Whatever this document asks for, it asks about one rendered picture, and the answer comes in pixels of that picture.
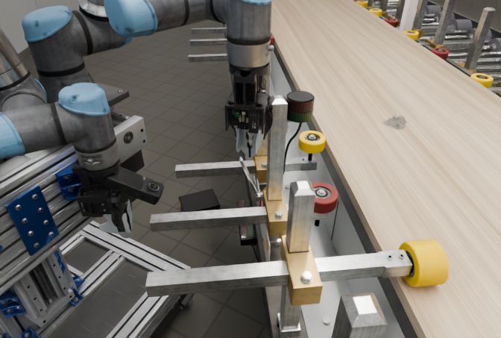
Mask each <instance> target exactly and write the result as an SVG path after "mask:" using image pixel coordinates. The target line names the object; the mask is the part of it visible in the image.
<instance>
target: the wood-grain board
mask: <svg viewBox="0 0 501 338"><path fill-rule="evenodd" d="M271 35H272V36H274V44H275V46H276V48H277V50H278V52H279V54H280V56H281V58H282V60H283V62H284V64H285V66H286V68H287V70H288V72H289V75H290V77H291V79H292V81H293V83H294V85H295V87H296V89H297V91H306V92H309V93H311V94H313V95H314V97H315V101H314V107H313V116H312V122H313V124H314V126H315V128H316V130H317V132H320V133H322V134H323V135H324V136H325V137H326V142H325V149H326V150H327V153H328V155H329V156H330V159H331V161H332V162H333V165H334V167H335V169H336V171H337V173H338V175H339V177H340V179H341V182H342V183H343V185H344V188H345V189H346V191H347V194H348V195H349V197H350V200H351V201H352V203H353V206H354V207H355V209H356V212H357V213H358V215H359V218H360V220H361V222H362V224H363V226H364V228H365V230H366V232H367V234H368V236H369V238H370V240H371V242H372V244H373V246H374V248H375V250H376V252H377V253H378V251H394V250H399V247H400V245H401V244H402V243H403V242H406V241H415V240H435V241H436V242H438V243H439V244H440V245H441V247H442V248H443V250H444V251H445V253H446V256H447V259H448V263H449V276H448V279H447V281H446V282H445V283H444V284H442V285H433V286H424V287H412V286H410V285H409V284H408V283H407V282H406V280H405V279H404V277H403V276H398V277H390V278H389V279H390V281H391V283H392V285H393V287H394V289H395V292H396V294H397V296H398V298H399V300H400V302H401V304H402V306H403V308H404V310H405V312H406V314H407V316H408V318H409V320H410V322H411V324H412V326H413V328H414V330H415V333H416V334H417V337H418V338H501V98H500V97H499V96H498V95H496V94H495V93H493V92H491V91H490V90H489V89H487V88H486V87H484V86H482V85H481V84H479V83H478V82H476V81H475V80H473V79H472V78H470V77H469V76H467V75H466V74H464V73H463V72H461V71H460V70H458V69H457V68H455V67H454V66H452V65H450V64H449V63H448V62H446V61H445V60H443V59H441V58H440V57H439V56H437V55H436V54H434V53H432V52H431V51H430V50H428V49H427V48H425V47H423V46H422V45H420V44H419V43H417V42H415V41H414V40H413V39H411V38H410V37H408V36H406V35H405V34H404V33H402V32H401V31H399V30H397V29H396V28H395V27H393V26H391V25H389V24H388V23H387V22H385V21H384V20H382V19H380V18H379V17H378V16H376V15H375V14H373V13H372V12H370V11H369V10H367V9H366V8H364V7H363V6H361V5H360V4H358V3H356V2H355V1H354V0H273V1H272V7H271ZM400 115H402V116H404V118H405V120H406V124H404V125H405V127H403V128H398V129H393V127H392V126H385V125H384V124H383V123H382V121H383V120H388V119H389V118H391V117H392V116H400Z"/></svg>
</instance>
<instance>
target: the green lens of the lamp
mask: <svg viewBox="0 0 501 338"><path fill-rule="evenodd" d="M312 116H313V109H312V110H311V111H309V112H308V113H294V112H291V111H290V110H288V111H287V119H288V120H289V121H292V122H299V123H302V122H308V121H310V120H311V119H312Z"/></svg>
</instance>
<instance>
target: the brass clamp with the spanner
mask: <svg viewBox="0 0 501 338"><path fill-rule="evenodd" d="M262 194H263V201H262V205H263V207H265V209H266V213H267V223H266V225H267V229H268V235H269V236H270V237H272V236H279V235H280V233H281V232H282V231H284V230H285V229H287V218H288V211H287V207H286V203H285V199H284V194H283V193H282V200H275V201H268V197H267V193H266V187H265V188H264V189H263V190H262ZM277 211H281V212H282V213H283V218H282V219H280V220H278V219H275V218H274V215H275V213H276V212H277Z"/></svg>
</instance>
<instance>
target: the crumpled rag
mask: <svg viewBox="0 0 501 338"><path fill-rule="evenodd" d="M382 123H383V124H384V125H385V126H392V127H393V129H398V128H403V127H405V125H404V124H406V120H405V118H404V116H402V115H400V116H392V117H391V118H389V119H388V120H383V121H382Z"/></svg>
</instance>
